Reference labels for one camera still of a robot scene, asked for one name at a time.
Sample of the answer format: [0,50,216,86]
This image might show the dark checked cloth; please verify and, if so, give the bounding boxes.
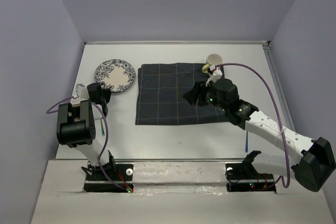
[135,63,228,126]

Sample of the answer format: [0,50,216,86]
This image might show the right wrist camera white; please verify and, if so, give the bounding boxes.
[206,65,223,87]

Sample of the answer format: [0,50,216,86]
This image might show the pale yellow mug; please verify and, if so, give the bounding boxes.
[202,54,223,73]

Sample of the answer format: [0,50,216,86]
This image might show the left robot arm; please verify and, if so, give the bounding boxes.
[56,83,117,179]

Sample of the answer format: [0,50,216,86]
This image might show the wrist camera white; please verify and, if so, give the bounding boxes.
[76,83,89,100]
[206,65,223,87]

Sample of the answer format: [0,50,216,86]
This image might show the blue floral plate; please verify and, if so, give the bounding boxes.
[94,59,136,93]

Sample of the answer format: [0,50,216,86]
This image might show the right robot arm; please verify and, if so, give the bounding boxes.
[183,79,335,192]

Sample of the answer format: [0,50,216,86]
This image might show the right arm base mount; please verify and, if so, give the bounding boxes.
[225,151,276,193]

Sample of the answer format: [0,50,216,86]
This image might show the iridescent spoon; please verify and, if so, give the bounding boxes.
[245,132,248,153]

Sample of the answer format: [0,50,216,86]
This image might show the iridescent fork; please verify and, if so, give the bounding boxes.
[100,119,106,136]

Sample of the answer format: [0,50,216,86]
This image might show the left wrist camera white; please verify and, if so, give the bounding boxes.
[76,83,89,100]

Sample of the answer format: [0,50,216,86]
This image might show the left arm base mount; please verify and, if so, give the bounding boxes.
[81,163,134,193]

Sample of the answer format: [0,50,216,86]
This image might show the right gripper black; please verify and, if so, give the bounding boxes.
[182,79,228,112]

